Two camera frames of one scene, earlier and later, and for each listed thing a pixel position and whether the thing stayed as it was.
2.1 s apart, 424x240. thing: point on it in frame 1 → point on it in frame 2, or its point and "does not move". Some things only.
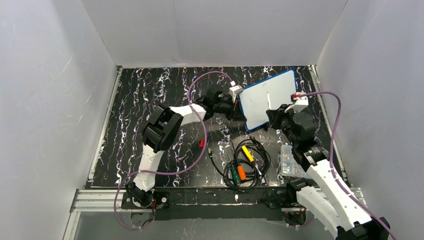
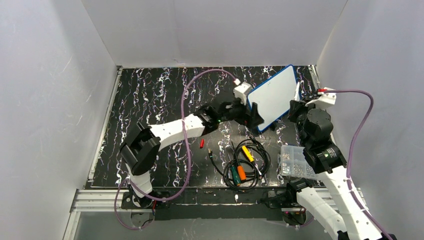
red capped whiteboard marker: x=268 y=101 → x=297 y=95
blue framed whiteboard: x=253 y=99 does not move
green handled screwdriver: x=235 y=173 does not move
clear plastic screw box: x=289 y=165 does not move
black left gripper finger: x=238 y=115 → x=256 y=119
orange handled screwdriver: x=240 y=169 does not move
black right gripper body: x=276 y=114 → x=296 y=110
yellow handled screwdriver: x=250 y=157 does not move
